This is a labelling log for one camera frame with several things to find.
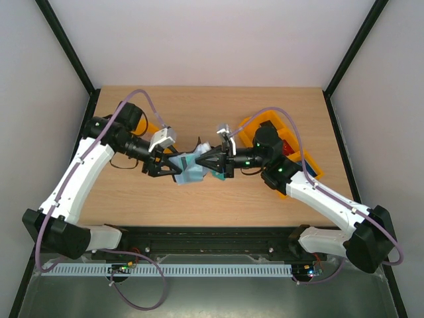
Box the right black frame post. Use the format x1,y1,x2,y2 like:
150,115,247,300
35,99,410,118
323,0,390,99

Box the yellow three-compartment bin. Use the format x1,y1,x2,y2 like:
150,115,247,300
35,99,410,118
238,111,324,180

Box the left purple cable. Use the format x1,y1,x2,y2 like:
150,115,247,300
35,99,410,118
34,89,166,311

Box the left black frame post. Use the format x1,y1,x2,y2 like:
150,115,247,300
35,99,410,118
34,0,101,97

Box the small yellow bin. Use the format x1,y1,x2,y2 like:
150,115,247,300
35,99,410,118
132,118,160,136

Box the white slotted cable duct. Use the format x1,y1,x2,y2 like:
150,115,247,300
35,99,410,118
45,263,292,278

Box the blue card in bin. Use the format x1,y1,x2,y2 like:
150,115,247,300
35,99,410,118
296,160,317,178

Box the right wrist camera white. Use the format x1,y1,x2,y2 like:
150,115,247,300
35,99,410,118
216,123,237,156

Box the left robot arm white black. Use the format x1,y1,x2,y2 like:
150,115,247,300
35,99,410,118
23,103,181,259

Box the teal credit card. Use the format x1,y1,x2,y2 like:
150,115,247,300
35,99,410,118
211,170,226,181
180,154,195,171

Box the black frame post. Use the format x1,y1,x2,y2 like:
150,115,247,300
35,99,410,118
34,0,101,97
323,0,390,99

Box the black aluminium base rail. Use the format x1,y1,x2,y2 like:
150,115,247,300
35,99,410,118
32,225,388,262

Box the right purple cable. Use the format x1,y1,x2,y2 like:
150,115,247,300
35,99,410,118
228,106,405,286

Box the purple cable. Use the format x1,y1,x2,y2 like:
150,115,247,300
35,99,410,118
228,106,405,286
34,89,166,311

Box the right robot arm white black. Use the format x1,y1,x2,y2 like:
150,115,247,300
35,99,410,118
195,126,396,274

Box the red card in bin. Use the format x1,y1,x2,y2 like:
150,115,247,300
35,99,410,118
283,140,295,156

